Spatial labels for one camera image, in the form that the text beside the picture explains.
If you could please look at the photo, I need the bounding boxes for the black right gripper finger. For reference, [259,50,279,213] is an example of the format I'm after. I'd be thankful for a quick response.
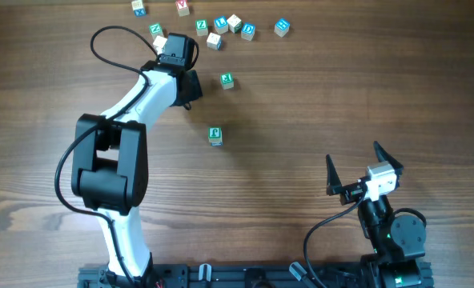
[326,154,342,196]
[373,141,404,175]

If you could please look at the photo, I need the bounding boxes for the block with green E top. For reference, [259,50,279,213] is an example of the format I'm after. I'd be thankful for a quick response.
[219,73,235,90]

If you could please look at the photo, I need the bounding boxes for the block with blue D top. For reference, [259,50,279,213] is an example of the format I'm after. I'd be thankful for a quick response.
[241,22,255,41]

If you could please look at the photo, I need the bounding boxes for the block with green J top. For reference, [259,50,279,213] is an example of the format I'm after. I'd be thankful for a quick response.
[208,127,223,142]

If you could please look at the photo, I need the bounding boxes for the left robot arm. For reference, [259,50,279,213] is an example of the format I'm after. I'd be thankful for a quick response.
[65,33,203,287]

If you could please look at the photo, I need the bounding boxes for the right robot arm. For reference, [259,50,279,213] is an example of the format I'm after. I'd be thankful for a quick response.
[326,142,427,287]

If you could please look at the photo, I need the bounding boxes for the block with green Z top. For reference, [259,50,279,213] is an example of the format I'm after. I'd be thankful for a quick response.
[149,22,164,40]

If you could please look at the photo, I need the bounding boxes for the block with green z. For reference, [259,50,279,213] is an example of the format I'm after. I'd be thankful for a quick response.
[195,19,209,36]
[149,22,164,40]

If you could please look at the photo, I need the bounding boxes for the block with green Z middle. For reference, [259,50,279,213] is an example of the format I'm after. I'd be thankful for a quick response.
[195,19,209,36]

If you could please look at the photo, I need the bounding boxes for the block with red V top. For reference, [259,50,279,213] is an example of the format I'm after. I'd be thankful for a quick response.
[175,0,190,17]

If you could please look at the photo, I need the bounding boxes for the block with blue L top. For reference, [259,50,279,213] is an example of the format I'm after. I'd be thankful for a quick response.
[214,16,229,34]

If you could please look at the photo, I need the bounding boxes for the block with blue X side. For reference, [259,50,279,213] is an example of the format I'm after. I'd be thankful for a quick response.
[131,0,147,17]

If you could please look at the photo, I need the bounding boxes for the plain block dark green side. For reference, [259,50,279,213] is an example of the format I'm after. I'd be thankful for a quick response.
[227,14,243,34]

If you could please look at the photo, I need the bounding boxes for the block with blue top right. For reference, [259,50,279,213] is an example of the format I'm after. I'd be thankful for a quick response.
[275,18,290,37]

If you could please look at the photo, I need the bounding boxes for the black left camera cable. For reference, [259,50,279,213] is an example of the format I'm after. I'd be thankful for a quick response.
[54,25,160,288]

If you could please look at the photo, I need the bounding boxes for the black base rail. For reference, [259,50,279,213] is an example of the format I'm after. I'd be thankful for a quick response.
[76,262,434,288]

